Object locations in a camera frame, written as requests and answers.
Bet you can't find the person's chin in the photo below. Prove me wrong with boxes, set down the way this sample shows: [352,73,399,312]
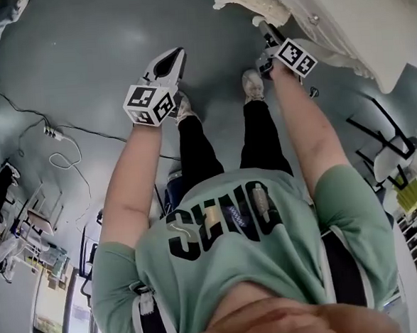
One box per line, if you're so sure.
[200,289,403,333]

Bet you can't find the white cable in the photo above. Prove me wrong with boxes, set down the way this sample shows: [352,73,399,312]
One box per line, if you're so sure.
[47,133,94,224]

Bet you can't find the yellow green bin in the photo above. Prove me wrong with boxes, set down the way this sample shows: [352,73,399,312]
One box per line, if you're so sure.
[393,178,417,216]

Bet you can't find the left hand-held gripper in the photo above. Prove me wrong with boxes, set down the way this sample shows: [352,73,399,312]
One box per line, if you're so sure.
[119,45,193,129]

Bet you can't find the person's left white sneaker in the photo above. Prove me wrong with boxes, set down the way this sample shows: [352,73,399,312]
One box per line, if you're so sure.
[173,89,196,125]

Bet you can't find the person's green printed shirt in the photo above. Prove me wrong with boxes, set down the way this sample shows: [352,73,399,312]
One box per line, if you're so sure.
[82,158,403,333]

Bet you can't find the person's right forearm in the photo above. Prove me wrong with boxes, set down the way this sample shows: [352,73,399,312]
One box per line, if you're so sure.
[271,60,355,194]

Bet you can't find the white ornate dressing table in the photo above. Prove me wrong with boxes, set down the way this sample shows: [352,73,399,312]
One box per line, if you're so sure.
[249,0,413,102]

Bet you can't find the white power strip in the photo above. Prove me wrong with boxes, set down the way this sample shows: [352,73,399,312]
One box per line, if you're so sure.
[43,124,64,143]

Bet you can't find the person's left leg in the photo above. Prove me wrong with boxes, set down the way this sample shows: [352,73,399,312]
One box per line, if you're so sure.
[176,113,227,187]

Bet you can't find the person's right white sneaker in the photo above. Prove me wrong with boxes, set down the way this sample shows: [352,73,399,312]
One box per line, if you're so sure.
[240,68,267,106]

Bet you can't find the brown seat metal chair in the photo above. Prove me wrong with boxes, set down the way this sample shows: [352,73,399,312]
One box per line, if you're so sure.
[11,179,67,241]

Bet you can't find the black backpack strap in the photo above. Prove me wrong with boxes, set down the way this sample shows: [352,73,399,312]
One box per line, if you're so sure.
[129,280,182,333]
[319,222,376,315]

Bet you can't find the translucent chair black legs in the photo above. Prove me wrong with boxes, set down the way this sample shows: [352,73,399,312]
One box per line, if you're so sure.
[344,92,417,195]

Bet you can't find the black power cable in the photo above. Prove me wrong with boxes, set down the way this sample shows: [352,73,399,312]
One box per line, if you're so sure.
[0,45,50,131]
[61,116,183,170]

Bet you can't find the person's left forearm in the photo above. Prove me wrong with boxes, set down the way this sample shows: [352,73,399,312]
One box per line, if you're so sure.
[97,121,172,251]

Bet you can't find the person's right leg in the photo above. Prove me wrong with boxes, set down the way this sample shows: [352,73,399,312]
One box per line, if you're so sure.
[234,97,295,180]

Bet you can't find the large window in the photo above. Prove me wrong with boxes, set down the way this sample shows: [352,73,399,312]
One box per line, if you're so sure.
[26,265,111,333]

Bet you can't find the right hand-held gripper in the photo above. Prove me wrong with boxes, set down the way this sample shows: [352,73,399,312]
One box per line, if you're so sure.
[252,11,320,83]

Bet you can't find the person's leg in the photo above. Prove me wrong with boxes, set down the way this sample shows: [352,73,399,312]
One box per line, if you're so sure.
[176,113,227,187]
[234,97,295,180]

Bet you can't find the person's white sneaker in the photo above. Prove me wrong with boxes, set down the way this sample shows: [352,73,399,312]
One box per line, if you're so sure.
[240,68,267,106]
[173,89,196,125]

